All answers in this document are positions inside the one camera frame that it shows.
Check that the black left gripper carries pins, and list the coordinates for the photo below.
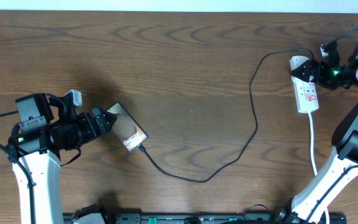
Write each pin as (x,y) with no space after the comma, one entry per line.
(92,122)

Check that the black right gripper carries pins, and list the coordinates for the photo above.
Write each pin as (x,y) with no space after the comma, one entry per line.
(321,66)

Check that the bronze Galaxy smartphone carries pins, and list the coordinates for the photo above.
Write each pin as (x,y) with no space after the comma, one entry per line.
(126,128)

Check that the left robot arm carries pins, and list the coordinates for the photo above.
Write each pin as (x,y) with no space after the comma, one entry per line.
(48,125)

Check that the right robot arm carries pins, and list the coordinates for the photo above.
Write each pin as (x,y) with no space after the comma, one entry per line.
(342,165)

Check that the white charger adapter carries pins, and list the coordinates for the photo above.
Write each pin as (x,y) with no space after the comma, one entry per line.
(297,61)

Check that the white power strip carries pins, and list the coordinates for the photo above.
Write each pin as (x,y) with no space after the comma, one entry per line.
(305,96)

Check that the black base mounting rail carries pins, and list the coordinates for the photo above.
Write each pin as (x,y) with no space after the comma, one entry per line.
(97,214)

